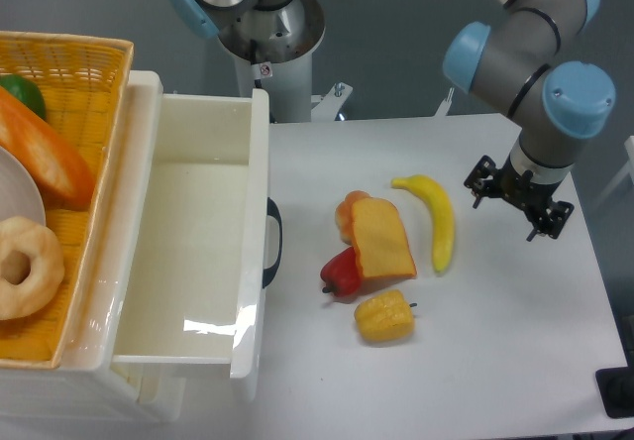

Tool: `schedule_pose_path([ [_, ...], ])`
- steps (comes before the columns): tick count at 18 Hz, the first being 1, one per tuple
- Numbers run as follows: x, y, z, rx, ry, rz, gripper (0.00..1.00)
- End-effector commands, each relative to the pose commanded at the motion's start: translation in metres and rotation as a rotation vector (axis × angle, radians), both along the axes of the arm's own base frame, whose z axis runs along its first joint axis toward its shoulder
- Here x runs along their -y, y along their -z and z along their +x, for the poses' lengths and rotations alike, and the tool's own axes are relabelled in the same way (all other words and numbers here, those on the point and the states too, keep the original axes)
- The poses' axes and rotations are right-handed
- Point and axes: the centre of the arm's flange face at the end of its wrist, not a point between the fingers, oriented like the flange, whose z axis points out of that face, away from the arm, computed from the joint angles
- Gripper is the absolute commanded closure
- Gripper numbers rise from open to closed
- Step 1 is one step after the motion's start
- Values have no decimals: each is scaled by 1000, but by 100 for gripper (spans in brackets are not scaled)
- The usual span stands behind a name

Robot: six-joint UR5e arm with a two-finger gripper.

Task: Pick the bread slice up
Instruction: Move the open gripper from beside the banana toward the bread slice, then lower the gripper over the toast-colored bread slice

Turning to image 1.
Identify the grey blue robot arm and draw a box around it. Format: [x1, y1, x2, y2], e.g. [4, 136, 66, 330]
[443, 0, 616, 239]

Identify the yellow bell pepper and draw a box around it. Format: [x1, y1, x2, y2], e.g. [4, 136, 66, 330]
[354, 289, 415, 343]

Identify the small round bread roll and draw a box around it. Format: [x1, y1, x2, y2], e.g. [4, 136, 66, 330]
[335, 190, 370, 245]

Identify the yellow woven basket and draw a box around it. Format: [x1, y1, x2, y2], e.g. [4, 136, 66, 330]
[1, 31, 134, 370]

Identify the robot base column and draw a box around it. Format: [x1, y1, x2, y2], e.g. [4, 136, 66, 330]
[169, 0, 325, 123]

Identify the black device at edge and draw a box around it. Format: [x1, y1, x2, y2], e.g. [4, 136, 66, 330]
[595, 367, 634, 419]

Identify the yellow banana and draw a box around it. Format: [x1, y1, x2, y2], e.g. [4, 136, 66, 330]
[390, 174, 456, 275]

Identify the toast bread slice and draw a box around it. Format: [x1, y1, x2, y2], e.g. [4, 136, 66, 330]
[351, 197, 417, 281]

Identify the white open drawer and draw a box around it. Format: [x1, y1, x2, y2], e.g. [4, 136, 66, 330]
[114, 89, 269, 402]

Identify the white drawer cabinet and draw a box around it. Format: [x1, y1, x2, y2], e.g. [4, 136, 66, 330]
[1, 70, 184, 423]

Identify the white table bracket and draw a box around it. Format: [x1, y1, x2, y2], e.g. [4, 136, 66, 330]
[311, 82, 354, 123]

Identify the orange baguette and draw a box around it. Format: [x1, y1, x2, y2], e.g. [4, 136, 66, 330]
[1, 89, 96, 211]

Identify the red bell pepper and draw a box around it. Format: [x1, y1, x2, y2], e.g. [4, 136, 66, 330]
[320, 247, 362, 298]

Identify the green pepper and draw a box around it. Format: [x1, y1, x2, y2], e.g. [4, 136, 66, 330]
[1, 74, 47, 120]

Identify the dark drawer handle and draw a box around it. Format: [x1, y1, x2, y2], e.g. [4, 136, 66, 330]
[263, 197, 283, 288]

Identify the beige plate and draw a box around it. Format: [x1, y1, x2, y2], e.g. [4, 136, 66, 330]
[0, 149, 46, 225]

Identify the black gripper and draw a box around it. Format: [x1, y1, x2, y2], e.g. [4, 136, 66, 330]
[464, 155, 575, 241]

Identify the white chair part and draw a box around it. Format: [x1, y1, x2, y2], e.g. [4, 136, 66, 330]
[596, 136, 634, 207]

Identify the bagel donut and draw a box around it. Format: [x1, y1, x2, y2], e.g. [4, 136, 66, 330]
[1, 216, 65, 320]

